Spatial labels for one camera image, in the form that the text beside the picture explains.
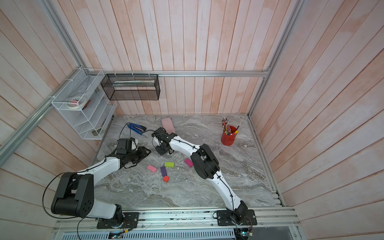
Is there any lime green block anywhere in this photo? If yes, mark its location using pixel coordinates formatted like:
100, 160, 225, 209
164, 162, 175, 168

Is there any purple block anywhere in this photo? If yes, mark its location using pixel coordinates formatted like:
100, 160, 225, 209
160, 166, 168, 177

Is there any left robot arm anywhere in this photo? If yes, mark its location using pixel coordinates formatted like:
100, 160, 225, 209
51, 147, 151, 222

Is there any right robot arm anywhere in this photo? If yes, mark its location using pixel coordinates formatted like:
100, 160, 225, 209
152, 128, 248, 225

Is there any pink eraser case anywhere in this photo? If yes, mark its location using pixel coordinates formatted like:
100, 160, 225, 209
162, 118, 176, 134

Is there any pink block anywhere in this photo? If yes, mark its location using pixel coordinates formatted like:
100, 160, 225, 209
147, 165, 157, 173

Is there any blue stapler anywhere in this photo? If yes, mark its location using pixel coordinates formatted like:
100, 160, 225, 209
127, 123, 147, 135

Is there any magenta block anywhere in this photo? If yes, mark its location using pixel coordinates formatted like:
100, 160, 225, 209
185, 159, 193, 168

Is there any coloured pencils bunch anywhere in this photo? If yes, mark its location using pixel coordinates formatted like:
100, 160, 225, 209
222, 117, 241, 136

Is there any red pencil cup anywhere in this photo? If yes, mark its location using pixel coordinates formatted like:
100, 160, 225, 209
221, 126, 238, 146

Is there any black mesh basket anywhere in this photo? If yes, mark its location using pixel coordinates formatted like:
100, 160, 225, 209
101, 74, 161, 101

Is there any tape roll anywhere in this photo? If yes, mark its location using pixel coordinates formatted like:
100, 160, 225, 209
65, 96, 87, 110

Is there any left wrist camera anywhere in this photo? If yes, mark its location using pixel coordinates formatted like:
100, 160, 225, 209
116, 138, 137, 155

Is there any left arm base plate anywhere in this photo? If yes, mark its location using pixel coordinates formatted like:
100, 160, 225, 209
97, 212, 139, 230

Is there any white wire shelf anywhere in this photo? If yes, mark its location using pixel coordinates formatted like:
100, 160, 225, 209
52, 68, 117, 140

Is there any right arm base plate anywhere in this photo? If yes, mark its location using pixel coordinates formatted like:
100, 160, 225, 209
214, 210, 258, 227

